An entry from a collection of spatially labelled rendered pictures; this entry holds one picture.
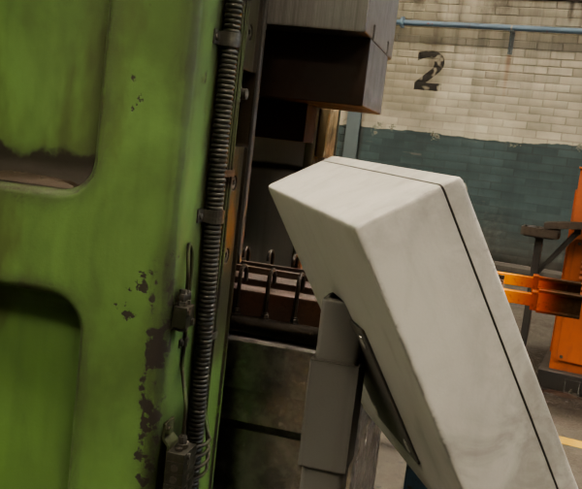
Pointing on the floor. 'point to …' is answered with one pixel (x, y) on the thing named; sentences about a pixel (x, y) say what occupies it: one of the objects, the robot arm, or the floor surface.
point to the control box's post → (339, 345)
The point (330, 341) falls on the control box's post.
